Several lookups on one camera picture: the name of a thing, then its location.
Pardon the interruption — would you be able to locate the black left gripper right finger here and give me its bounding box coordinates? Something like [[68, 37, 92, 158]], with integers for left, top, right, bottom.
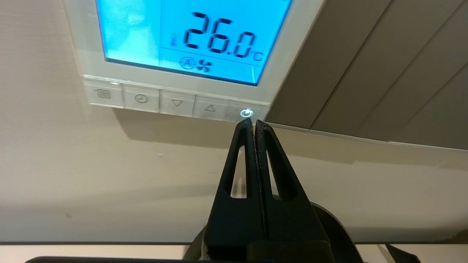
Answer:
[[255, 120, 329, 242]]

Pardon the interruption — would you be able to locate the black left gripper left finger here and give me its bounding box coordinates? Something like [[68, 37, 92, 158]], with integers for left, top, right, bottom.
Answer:
[[202, 118, 265, 260]]

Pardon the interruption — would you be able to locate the white wall thermostat panel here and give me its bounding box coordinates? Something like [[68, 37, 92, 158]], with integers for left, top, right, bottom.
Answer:
[[62, 0, 326, 123]]

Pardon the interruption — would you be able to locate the black handbag with silver chain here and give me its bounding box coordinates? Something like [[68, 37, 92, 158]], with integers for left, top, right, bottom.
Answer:
[[186, 203, 421, 263]]

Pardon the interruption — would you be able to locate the grey triple rocker wall switch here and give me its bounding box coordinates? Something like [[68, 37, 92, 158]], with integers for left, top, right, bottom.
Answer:
[[263, 0, 468, 150]]

